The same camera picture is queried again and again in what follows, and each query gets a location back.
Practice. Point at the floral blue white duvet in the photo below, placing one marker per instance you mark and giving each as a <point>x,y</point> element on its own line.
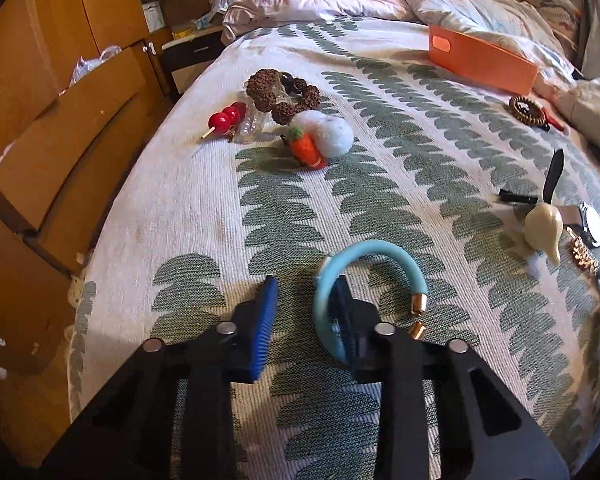
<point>518,28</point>

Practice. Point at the red ball hair stick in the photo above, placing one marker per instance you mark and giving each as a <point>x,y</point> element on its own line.
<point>227,120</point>

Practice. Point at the plastic bag in drawer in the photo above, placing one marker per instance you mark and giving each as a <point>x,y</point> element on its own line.
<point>84,67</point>

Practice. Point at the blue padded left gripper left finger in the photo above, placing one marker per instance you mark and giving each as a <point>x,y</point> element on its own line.
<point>254,320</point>

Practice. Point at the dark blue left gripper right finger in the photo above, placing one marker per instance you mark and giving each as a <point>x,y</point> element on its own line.
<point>354,322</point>

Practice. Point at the wooden wardrobe with drawers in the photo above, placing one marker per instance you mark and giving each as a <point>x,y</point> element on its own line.
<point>64,153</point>

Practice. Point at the leaf patterned bedspread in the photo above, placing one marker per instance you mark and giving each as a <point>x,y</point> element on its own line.
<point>197,225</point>

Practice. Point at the white pompom carrot hair clip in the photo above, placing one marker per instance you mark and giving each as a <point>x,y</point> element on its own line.
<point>314,137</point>

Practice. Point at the orange plastic basket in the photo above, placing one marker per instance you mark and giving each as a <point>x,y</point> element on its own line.
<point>479,61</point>

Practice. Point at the red cone hair clip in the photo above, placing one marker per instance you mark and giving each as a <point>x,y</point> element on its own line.
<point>551,121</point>

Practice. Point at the patterned pillow right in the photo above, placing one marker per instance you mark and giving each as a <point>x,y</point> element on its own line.
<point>564,18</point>

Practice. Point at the black white nightstand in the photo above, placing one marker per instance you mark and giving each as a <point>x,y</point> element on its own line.
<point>184,60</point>

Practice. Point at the pearl transparent hair claw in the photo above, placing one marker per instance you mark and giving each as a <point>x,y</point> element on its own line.
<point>252,127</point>

